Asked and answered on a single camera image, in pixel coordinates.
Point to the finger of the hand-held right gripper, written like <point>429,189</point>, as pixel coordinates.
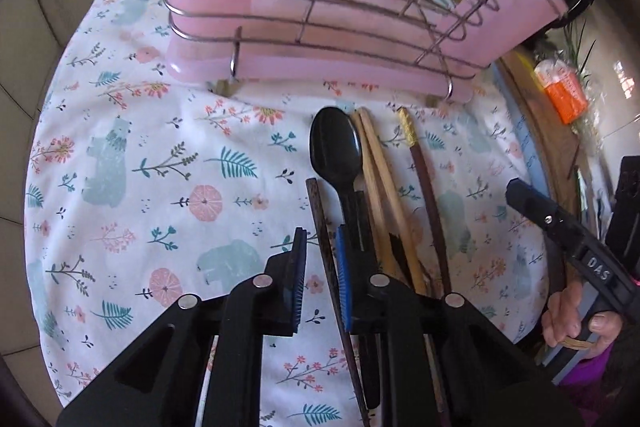
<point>540,209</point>

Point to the light blue board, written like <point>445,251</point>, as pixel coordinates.
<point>525,142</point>

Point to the dark brown wooden chopstick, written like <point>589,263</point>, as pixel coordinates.
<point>320,227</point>

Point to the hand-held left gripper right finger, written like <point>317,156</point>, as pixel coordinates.
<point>342,277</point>

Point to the dark chopstick with gold tip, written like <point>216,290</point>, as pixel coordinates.
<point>425,187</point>

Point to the black plastic spoon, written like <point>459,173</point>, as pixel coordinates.
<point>334,142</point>

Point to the floral tablecloth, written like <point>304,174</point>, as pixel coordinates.
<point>150,132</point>

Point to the round wooden board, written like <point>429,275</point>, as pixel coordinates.
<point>545,127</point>

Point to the person's right forearm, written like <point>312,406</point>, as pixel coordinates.
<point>595,367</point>

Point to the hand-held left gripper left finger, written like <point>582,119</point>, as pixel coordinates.
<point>301,277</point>

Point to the person's right hand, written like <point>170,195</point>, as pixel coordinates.
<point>562,312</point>

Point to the orange packet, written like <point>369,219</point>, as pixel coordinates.
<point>565,99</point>

